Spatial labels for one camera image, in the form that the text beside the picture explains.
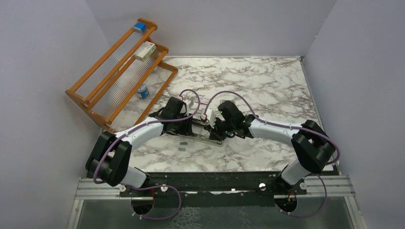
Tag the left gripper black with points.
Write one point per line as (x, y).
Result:
(187, 129)

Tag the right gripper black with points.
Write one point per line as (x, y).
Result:
(214, 133)

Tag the black stapler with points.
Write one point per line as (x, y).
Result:
(200, 123)

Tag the red white staple box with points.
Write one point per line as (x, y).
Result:
(204, 100)

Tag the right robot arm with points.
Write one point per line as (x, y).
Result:
(309, 141)

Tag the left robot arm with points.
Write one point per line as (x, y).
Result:
(109, 159)

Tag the blue white jar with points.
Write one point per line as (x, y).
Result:
(143, 91)

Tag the orange wooden shelf rack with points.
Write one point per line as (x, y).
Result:
(106, 87)

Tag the white red box on shelf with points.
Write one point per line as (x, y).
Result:
(144, 51)

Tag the blue grey eraser block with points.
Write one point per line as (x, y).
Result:
(139, 27)

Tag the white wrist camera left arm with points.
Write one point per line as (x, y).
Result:
(188, 105)

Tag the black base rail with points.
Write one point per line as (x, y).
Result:
(218, 189)

